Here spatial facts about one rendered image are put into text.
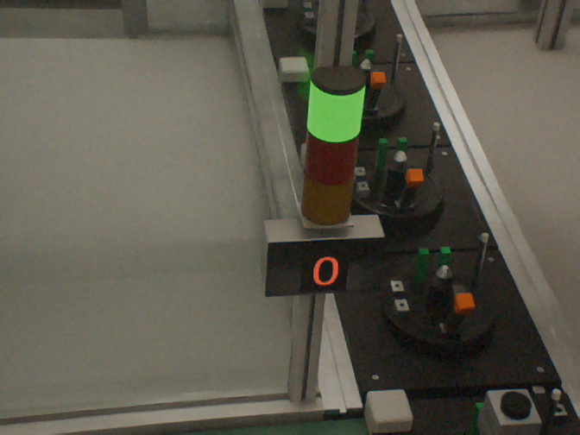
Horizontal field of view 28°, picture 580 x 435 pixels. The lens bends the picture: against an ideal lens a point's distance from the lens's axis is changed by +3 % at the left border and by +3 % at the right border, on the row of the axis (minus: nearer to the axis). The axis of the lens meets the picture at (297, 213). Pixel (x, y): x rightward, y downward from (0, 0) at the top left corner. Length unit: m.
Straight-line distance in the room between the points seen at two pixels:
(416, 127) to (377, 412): 0.62
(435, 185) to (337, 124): 0.62
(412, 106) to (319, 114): 0.81
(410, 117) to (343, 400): 0.60
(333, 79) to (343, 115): 0.03
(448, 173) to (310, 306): 0.51
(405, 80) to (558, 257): 0.39
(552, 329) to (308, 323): 0.37
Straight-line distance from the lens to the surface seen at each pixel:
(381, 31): 2.03
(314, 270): 1.14
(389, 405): 1.31
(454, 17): 2.29
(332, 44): 1.03
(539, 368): 1.42
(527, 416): 1.20
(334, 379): 1.38
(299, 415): 1.33
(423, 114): 1.82
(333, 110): 1.02
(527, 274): 1.56
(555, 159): 1.96
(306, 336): 1.27
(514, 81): 2.15
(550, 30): 2.25
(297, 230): 1.13
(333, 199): 1.08
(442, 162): 1.71
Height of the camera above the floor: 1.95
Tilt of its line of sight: 39 degrees down
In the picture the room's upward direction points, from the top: 5 degrees clockwise
